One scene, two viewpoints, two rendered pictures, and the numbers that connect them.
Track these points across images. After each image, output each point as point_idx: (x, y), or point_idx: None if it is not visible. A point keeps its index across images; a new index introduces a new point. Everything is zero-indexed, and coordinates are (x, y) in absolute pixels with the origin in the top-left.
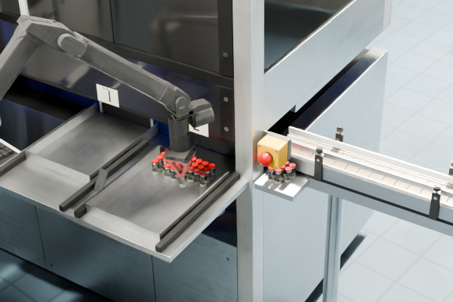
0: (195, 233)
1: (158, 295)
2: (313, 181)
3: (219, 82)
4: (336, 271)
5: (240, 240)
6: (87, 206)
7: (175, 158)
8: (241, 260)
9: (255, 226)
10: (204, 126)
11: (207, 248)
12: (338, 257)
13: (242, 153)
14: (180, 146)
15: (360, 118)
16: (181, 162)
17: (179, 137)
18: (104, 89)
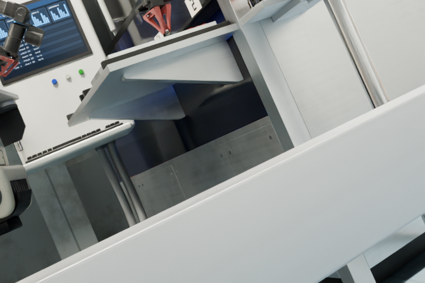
0: (150, 52)
1: None
2: None
3: None
4: (384, 103)
5: (265, 103)
6: (92, 84)
7: (140, 5)
8: (277, 128)
9: (269, 77)
10: None
11: (257, 139)
12: (375, 83)
13: None
14: None
15: None
16: (150, 11)
17: None
18: (157, 37)
